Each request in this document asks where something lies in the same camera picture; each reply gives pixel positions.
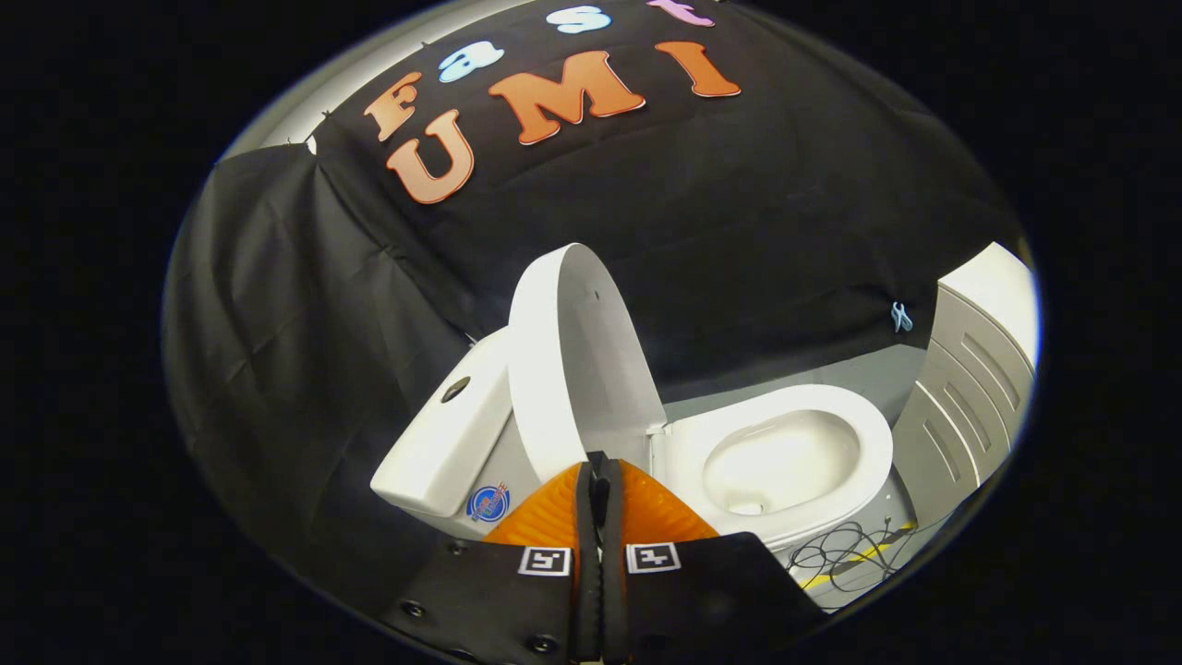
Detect white louvred cabinet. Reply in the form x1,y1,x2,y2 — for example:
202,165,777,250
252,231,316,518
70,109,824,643
890,241,1042,529

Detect tangled black cables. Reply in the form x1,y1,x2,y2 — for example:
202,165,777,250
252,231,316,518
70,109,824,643
785,517,917,594

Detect white toilet lid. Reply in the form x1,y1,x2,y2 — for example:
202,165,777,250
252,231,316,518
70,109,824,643
507,242,669,487

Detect white toilet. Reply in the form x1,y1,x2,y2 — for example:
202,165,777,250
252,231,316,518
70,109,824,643
369,323,896,557

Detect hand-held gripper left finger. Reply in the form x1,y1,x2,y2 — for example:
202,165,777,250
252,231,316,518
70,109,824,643
383,453,602,662

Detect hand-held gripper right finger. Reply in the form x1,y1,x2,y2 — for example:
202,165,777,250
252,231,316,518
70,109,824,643
600,453,826,662

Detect yellow black floor tape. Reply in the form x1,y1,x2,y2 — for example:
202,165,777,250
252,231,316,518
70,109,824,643
799,522,917,592

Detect black backdrop cloth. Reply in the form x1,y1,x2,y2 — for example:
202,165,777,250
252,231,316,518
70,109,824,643
164,0,1028,622

